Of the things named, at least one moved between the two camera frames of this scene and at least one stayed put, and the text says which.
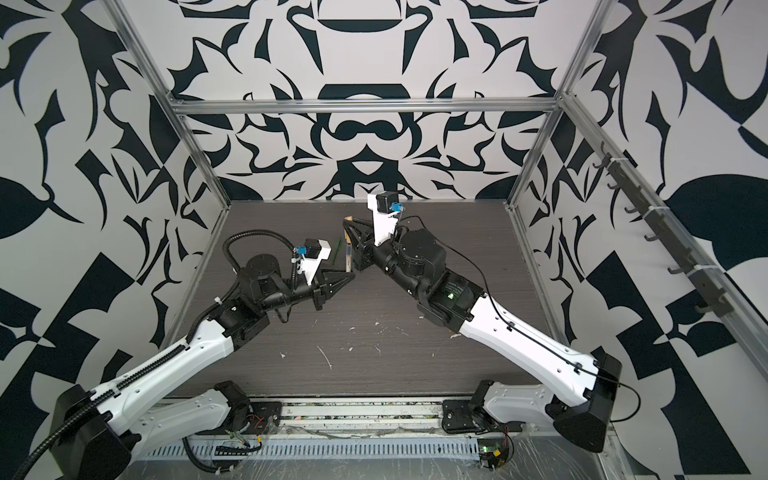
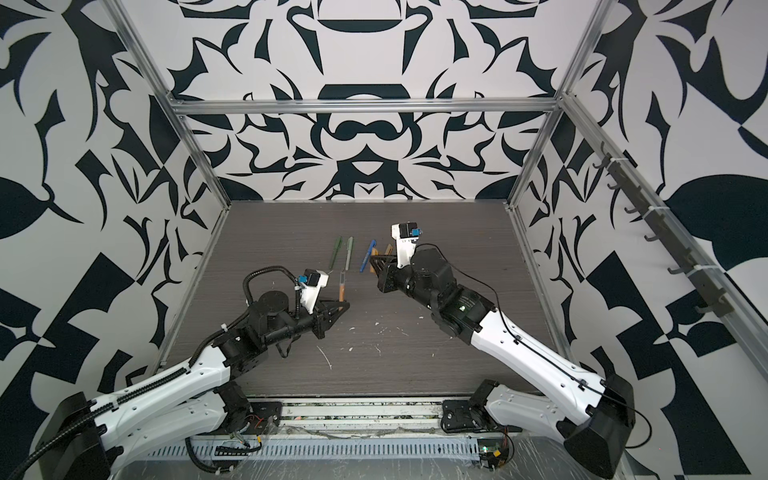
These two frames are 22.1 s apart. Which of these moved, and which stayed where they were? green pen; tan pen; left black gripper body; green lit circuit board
Moved: tan pen; left black gripper body
Stayed: green pen; green lit circuit board
